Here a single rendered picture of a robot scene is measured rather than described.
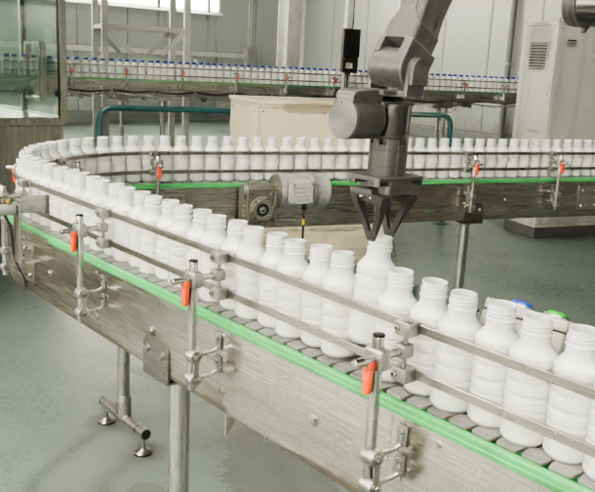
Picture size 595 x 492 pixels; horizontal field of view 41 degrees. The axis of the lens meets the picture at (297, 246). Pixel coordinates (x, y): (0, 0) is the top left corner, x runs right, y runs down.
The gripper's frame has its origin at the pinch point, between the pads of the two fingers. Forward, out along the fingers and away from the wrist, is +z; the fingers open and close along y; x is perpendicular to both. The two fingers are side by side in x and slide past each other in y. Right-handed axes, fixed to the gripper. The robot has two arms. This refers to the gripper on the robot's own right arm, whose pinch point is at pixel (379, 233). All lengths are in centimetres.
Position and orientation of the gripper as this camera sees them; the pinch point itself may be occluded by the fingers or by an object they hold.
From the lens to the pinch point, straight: 119.7
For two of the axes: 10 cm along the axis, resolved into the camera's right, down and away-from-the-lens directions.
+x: 6.5, 2.1, -7.3
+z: -0.7, 9.7, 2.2
